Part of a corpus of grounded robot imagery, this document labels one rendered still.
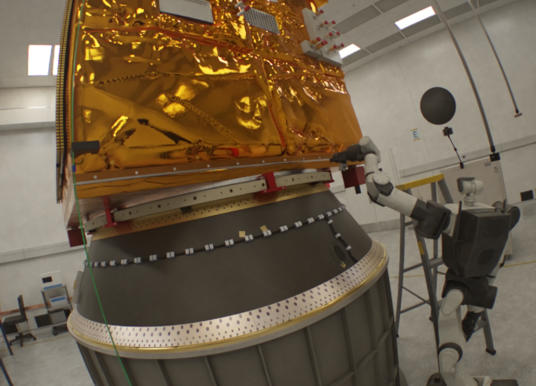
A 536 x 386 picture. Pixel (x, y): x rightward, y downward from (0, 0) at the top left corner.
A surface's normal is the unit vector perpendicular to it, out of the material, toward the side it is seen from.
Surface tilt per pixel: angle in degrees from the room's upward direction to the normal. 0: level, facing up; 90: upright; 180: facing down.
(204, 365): 90
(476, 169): 90
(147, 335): 43
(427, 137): 90
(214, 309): 62
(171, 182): 90
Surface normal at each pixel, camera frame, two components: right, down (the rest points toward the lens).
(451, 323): -0.49, 0.49
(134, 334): -0.28, -0.73
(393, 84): -0.70, 0.11
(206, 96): 0.67, -0.25
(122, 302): -0.33, -0.47
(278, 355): 0.30, -0.14
